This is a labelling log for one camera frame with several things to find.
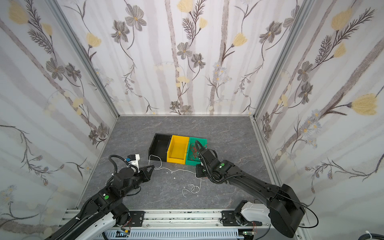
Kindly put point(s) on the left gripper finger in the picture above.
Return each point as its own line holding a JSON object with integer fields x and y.
{"x": 147, "y": 176}
{"x": 147, "y": 169}

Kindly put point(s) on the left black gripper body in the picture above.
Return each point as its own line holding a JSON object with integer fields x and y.
{"x": 142, "y": 174}

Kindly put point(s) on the yellow plastic bin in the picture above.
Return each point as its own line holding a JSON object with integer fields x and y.
{"x": 177, "y": 151}

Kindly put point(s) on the black plastic bin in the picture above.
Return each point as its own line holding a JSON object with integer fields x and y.
{"x": 158, "y": 150}

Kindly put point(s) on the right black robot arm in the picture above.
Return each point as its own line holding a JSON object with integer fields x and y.
{"x": 282, "y": 208}

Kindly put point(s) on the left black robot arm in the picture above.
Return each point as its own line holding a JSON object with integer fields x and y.
{"x": 105, "y": 209}

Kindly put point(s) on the green plastic bin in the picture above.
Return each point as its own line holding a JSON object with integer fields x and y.
{"x": 192, "y": 158}

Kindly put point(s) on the white slotted cable duct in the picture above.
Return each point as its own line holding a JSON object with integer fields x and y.
{"x": 175, "y": 234}

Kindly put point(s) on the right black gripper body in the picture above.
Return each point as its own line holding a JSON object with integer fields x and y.
{"x": 205, "y": 158}

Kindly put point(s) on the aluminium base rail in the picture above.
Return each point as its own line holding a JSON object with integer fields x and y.
{"x": 184, "y": 219}

